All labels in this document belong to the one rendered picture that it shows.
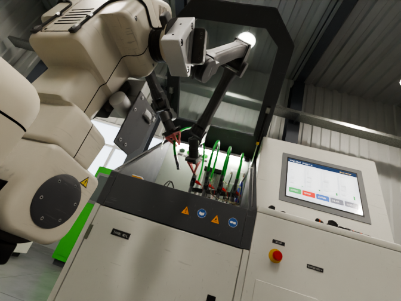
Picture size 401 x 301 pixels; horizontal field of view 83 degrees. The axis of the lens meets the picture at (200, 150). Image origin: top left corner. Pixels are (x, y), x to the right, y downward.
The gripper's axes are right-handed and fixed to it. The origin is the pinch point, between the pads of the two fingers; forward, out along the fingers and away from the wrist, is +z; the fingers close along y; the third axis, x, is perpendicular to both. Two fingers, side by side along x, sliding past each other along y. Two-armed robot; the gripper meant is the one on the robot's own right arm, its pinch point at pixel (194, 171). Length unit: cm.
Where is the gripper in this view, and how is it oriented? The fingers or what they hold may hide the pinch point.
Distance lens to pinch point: 128.4
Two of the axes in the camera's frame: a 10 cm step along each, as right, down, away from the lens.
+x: -9.2, -1.2, 3.8
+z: 0.0, 9.6, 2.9
